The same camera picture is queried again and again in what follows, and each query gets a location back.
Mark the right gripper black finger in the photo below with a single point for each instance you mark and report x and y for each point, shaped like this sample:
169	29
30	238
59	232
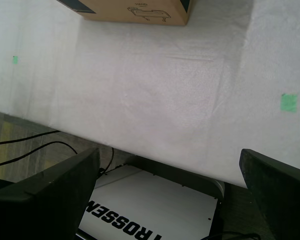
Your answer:
285	200
45	207

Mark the brown cardboard box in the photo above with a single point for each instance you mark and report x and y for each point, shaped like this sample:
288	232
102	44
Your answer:
110	10

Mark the faint green tape mark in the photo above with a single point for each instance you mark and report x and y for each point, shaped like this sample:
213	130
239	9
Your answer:
289	102
15	60

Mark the white Trossen mobile base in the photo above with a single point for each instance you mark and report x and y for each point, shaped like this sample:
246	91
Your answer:
152	200

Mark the dark desk with white cover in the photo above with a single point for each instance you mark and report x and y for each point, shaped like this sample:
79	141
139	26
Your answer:
152	87

